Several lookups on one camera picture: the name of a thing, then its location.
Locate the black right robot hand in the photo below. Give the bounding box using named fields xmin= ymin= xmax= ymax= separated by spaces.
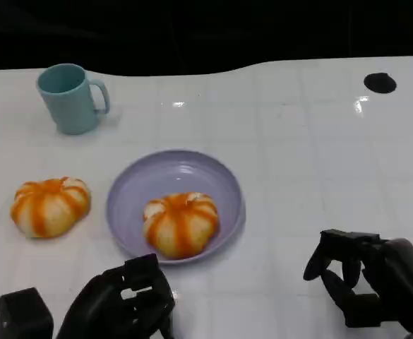
xmin=302 ymin=229 xmax=413 ymax=335

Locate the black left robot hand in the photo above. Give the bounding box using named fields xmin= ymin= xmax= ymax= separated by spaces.
xmin=55 ymin=253 xmax=176 ymax=339

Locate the orange white toy bread roll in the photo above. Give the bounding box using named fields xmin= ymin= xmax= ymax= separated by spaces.
xmin=143 ymin=192 xmax=221 ymax=261
xmin=10 ymin=177 xmax=92 ymax=239

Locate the lilac plate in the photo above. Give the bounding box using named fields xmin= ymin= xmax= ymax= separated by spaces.
xmin=106 ymin=150 xmax=246 ymax=266

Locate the black round table grommet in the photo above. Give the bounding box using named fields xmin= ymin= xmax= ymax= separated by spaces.
xmin=363 ymin=72 xmax=397 ymax=94

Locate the pale green mug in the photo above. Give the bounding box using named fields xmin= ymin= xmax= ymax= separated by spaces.
xmin=36 ymin=63 xmax=111 ymax=136

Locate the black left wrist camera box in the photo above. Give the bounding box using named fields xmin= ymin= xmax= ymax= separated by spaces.
xmin=0 ymin=287 xmax=54 ymax=339

